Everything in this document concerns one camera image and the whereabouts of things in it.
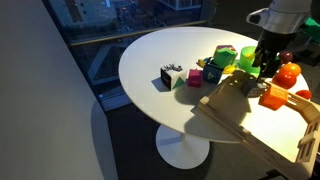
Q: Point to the wooden tray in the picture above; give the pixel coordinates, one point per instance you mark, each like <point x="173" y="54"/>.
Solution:
<point x="266" y="128"/>

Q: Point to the orange fruit ball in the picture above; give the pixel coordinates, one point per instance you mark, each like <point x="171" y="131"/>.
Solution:
<point x="290" y="68"/>

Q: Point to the small yellow toy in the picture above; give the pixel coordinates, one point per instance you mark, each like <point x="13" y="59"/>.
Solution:
<point x="201" y="62"/>

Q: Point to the yellow window railing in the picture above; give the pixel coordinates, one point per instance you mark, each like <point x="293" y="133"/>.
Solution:
<point x="133" y="33"/>

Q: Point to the blue cube with triangle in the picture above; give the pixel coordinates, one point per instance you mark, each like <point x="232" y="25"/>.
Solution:
<point x="211" y="75"/>

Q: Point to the yellow-green toy piece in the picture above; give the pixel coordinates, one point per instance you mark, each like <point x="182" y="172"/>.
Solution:
<point x="250" y="55"/>

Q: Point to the purple cube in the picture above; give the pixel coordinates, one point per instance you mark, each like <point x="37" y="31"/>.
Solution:
<point x="226" y="47"/>

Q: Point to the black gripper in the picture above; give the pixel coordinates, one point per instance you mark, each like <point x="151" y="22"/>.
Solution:
<point x="275" y="45"/>

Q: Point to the yellow lemon toy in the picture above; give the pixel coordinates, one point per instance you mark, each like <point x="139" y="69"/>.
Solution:
<point x="229" y="69"/>

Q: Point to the white black cube green triangle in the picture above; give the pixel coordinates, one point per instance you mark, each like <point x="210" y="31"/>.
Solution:
<point x="168" y="78"/>

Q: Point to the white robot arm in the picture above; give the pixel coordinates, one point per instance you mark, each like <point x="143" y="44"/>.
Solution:
<point x="283" y="16"/>

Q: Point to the dark red plum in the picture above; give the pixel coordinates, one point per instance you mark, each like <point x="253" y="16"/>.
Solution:
<point x="286" y="57"/>

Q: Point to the pink cube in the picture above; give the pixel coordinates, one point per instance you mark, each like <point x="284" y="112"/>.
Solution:
<point x="195" y="78"/>

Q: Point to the small red tomato ball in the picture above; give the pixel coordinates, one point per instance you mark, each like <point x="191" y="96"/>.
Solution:
<point x="304" y="94"/>

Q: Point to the white table pedestal base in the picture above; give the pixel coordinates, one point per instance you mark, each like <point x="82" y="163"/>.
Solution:
<point x="181" y="150"/>

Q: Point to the green translucent bowl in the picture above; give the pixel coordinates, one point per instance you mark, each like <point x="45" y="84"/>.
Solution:
<point x="246" y="62"/>

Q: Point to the large red tomato ball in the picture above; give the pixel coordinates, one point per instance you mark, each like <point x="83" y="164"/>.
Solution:
<point x="284" y="80"/>

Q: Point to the orange block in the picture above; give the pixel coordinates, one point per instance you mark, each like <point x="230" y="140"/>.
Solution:
<point x="272" y="98"/>

